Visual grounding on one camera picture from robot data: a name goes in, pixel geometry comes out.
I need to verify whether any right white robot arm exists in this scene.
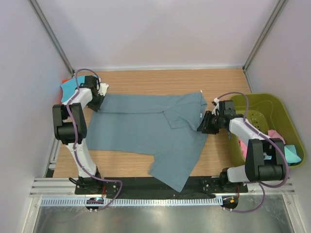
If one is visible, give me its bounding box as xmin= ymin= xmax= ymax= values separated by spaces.
xmin=197 ymin=98 xmax=289 ymax=192

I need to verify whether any olive green plastic basket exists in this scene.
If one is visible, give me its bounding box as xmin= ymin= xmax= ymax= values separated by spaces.
xmin=229 ymin=93 xmax=306 ymax=168

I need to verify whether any folded turquoise t shirt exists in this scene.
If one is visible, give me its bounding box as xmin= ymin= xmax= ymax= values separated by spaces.
xmin=61 ymin=76 xmax=85 ymax=104

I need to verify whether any white slotted cable duct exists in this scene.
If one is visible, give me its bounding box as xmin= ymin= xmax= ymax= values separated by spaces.
xmin=41 ymin=196 xmax=223 ymax=207

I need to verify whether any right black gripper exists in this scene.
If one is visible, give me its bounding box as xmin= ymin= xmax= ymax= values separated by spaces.
xmin=197 ymin=110 xmax=222 ymax=134

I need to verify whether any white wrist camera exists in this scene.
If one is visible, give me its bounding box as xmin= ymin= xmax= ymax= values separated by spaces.
xmin=97 ymin=78 xmax=109 ymax=96
xmin=212 ymin=98 xmax=220 ymax=116

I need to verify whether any grey blue t shirt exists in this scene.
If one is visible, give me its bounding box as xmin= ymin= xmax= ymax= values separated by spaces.
xmin=86 ymin=92 xmax=207 ymax=192

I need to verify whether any aluminium front frame rail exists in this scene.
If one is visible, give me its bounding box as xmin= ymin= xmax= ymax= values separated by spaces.
xmin=29 ymin=178 xmax=295 ymax=197

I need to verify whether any pink t shirt in basket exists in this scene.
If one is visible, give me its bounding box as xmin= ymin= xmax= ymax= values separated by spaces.
xmin=238 ymin=130 xmax=286 ymax=159

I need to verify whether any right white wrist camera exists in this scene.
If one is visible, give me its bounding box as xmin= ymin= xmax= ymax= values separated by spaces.
xmin=212 ymin=98 xmax=220 ymax=116

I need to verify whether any aluminium corner post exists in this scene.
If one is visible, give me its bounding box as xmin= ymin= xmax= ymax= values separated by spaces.
xmin=28 ymin=0 xmax=74 ymax=76
xmin=242 ymin=0 xmax=290 ymax=72

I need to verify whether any right aluminium corner post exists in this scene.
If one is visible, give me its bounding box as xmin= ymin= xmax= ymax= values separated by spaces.
xmin=242 ymin=0 xmax=290 ymax=72

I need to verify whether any left aluminium corner post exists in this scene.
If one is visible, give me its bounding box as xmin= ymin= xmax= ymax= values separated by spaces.
xmin=28 ymin=0 xmax=74 ymax=76

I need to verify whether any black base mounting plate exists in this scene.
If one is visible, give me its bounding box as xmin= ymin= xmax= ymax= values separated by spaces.
xmin=69 ymin=176 xmax=248 ymax=212

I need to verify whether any turquoise t shirt in basket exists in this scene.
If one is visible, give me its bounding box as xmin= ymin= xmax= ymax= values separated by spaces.
xmin=263 ymin=144 xmax=302 ymax=166

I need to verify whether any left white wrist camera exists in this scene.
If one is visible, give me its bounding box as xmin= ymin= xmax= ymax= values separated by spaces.
xmin=97 ymin=78 xmax=109 ymax=96

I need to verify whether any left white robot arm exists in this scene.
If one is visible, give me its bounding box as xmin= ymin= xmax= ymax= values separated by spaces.
xmin=52 ymin=75 xmax=109 ymax=194

